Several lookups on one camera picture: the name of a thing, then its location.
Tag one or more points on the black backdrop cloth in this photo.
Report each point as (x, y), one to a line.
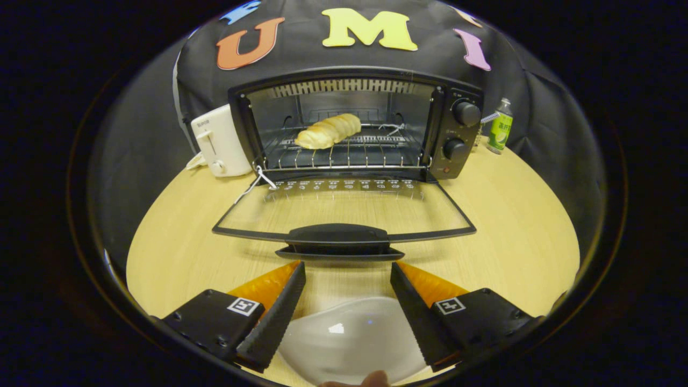
(510, 75)

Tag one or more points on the white plate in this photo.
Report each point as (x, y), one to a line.
(349, 338)

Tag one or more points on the green label drink bottle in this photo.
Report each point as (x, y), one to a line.
(500, 131)

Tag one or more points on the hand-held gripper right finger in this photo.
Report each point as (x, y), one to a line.
(416, 317)

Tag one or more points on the black toaster oven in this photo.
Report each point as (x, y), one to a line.
(462, 134)

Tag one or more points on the bread roll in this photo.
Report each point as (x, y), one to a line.
(328, 131)

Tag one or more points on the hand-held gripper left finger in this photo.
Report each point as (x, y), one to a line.
(277, 317)

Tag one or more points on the white pop-up toaster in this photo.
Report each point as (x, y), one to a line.
(220, 142)

